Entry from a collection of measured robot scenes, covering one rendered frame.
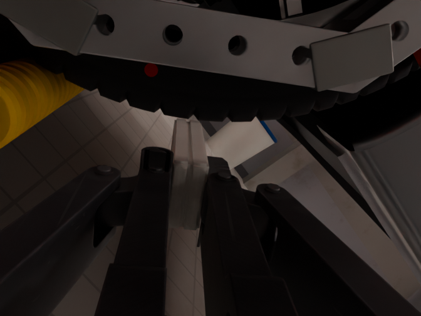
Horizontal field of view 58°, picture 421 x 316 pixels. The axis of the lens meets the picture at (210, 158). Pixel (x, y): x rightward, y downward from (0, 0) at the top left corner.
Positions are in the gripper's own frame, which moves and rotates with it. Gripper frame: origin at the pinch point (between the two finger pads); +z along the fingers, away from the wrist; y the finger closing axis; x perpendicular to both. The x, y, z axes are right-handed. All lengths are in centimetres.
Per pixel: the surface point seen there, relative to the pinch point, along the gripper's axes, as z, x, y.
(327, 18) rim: 17.5, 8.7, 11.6
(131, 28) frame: 9.1, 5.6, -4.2
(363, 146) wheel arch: 24.4, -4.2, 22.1
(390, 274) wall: 470, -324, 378
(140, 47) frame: 9.1, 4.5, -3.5
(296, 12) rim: 19.5, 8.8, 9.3
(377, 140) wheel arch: 24.2, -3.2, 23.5
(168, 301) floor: 101, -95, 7
